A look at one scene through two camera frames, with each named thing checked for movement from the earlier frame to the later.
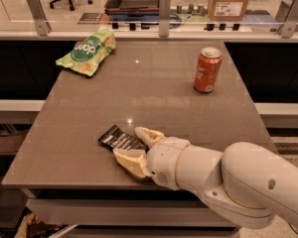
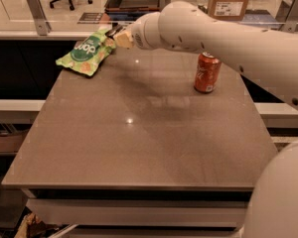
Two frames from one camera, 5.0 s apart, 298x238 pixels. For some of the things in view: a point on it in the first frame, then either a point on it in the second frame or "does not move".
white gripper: (163, 161) → (137, 35)
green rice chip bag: (91, 53) does not move
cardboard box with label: (228, 2) does not move
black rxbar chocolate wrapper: (118, 139) → (115, 28)
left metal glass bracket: (38, 12) does not move
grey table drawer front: (124, 213) does not move
